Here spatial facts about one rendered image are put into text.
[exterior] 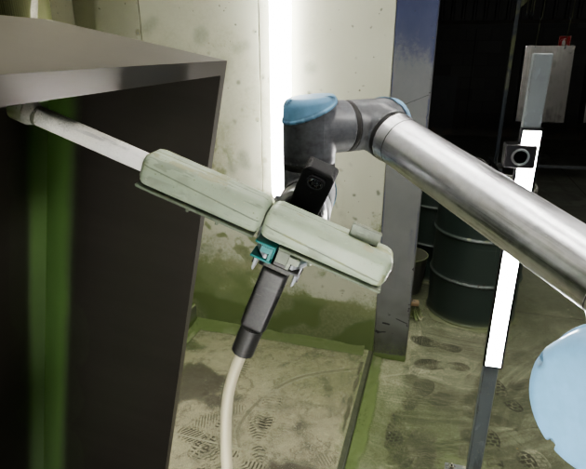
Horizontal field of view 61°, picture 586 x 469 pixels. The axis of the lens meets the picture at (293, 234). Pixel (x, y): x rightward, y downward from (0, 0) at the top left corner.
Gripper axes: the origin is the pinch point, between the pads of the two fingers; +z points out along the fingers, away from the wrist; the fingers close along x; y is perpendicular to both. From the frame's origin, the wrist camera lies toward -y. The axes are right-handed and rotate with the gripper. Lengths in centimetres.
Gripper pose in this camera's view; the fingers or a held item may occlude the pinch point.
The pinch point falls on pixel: (283, 252)
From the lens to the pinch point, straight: 58.2
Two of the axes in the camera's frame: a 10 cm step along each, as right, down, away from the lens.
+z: -1.6, 3.3, -9.3
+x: -9.1, -4.2, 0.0
